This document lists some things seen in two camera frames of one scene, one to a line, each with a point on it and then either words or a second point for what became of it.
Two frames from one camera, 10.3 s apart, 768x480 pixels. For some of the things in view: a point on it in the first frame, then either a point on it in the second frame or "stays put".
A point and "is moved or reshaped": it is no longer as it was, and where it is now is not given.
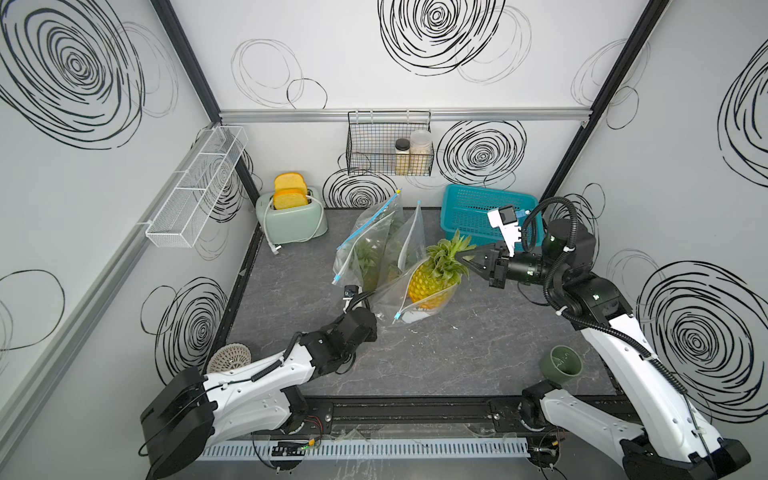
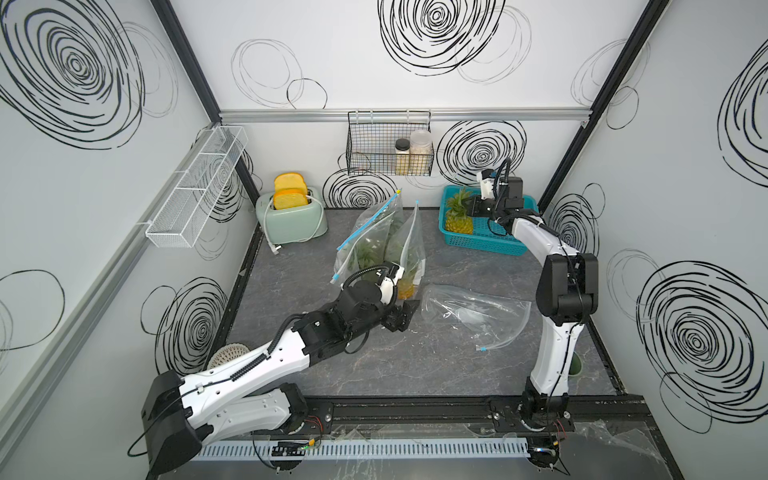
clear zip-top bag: x=388 y=301 is moved or reshaped
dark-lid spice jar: x=402 y=156 stays put
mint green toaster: x=292 y=224 stays put
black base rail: x=416 y=415 stays put
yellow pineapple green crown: x=434 y=281 → x=458 y=220
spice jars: x=421 y=153 stays put
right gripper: x=497 y=274 → x=473 y=209
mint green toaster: x=276 y=246 stays put
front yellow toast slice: x=290 y=198 stays put
